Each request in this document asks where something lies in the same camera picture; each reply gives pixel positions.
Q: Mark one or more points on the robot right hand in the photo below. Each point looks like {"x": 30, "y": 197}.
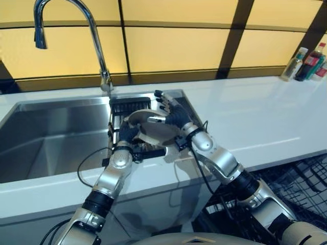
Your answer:
{"x": 176, "y": 112}

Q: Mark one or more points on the black dish drying rack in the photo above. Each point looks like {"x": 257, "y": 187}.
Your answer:
{"x": 132, "y": 112}

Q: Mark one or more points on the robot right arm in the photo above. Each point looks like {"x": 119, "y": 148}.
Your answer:
{"x": 245, "y": 183}

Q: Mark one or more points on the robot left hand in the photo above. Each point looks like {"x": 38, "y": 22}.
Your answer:
{"x": 127, "y": 132}

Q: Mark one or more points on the stainless steel sink basin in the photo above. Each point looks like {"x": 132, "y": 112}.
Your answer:
{"x": 56, "y": 137}

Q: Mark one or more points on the chrome gooseneck faucet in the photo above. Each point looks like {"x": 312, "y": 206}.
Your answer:
{"x": 76, "y": 38}

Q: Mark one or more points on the red label bottle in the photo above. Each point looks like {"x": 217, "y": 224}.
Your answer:
{"x": 321, "y": 70}

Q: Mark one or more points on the dark soy sauce bottle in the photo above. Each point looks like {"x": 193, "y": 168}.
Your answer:
{"x": 307, "y": 63}

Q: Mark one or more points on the beige round plate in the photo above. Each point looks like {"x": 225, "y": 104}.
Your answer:
{"x": 153, "y": 130}

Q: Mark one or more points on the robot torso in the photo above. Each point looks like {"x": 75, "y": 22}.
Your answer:
{"x": 194, "y": 238}

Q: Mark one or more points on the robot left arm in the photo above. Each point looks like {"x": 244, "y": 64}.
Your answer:
{"x": 102, "y": 189}

